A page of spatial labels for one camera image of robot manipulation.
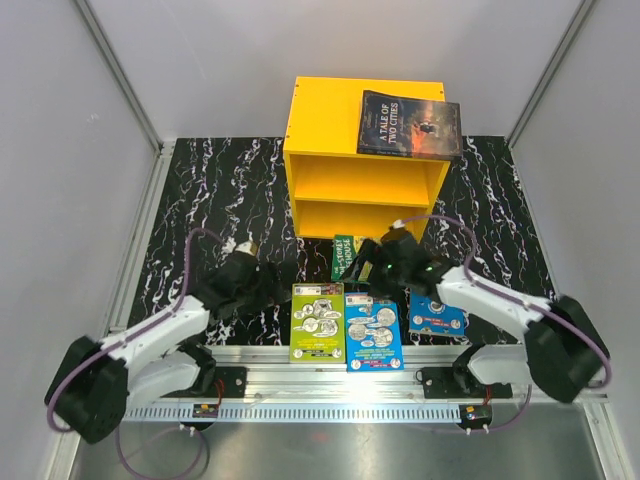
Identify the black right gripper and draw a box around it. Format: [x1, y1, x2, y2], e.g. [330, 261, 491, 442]
[340, 238, 409, 303]

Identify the lime green 65-Storey Treehouse book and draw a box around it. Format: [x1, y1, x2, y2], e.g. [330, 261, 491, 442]
[289, 283, 346, 364]

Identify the dark Tale of Two Cities book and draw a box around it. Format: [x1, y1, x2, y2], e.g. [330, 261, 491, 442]
[357, 90, 463, 162]

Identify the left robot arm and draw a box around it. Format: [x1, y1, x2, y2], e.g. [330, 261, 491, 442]
[44, 251, 297, 444]

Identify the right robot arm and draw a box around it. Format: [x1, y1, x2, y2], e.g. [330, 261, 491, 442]
[340, 229, 612, 404]

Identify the green 104-Storey Treehouse book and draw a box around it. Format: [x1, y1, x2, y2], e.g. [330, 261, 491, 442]
[331, 235, 367, 282]

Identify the yellow wooden shelf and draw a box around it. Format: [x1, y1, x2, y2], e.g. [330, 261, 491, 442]
[283, 76, 449, 239]

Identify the blue 130-Storey Treehouse book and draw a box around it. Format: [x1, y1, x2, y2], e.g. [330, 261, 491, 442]
[409, 292, 466, 337]

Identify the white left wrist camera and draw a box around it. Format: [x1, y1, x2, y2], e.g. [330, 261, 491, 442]
[222, 238, 258, 256]

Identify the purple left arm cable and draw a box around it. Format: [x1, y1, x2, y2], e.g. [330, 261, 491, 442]
[44, 227, 236, 479]

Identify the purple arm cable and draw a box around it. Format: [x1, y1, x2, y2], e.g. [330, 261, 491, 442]
[399, 214, 612, 434]
[44, 227, 236, 479]

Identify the aluminium front rail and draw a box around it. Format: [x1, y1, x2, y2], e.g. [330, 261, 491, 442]
[119, 344, 611, 401]

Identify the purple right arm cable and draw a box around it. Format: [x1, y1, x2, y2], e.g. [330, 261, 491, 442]
[399, 214, 612, 434]

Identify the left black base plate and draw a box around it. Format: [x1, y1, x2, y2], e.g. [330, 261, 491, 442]
[194, 366, 248, 399]

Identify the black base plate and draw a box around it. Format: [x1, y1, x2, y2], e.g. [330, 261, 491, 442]
[194, 366, 248, 399]
[415, 366, 513, 400]

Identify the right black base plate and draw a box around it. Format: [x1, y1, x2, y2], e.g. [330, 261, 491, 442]
[415, 366, 513, 400]

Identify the perforated cable duct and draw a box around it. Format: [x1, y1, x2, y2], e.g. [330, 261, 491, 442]
[124, 402, 492, 424]

